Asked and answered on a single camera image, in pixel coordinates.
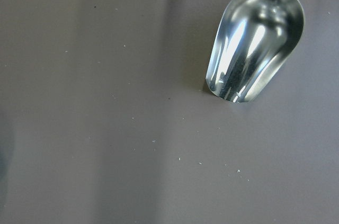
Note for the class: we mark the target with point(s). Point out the steel scoop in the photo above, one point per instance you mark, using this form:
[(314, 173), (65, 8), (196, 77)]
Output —
[(253, 41)]

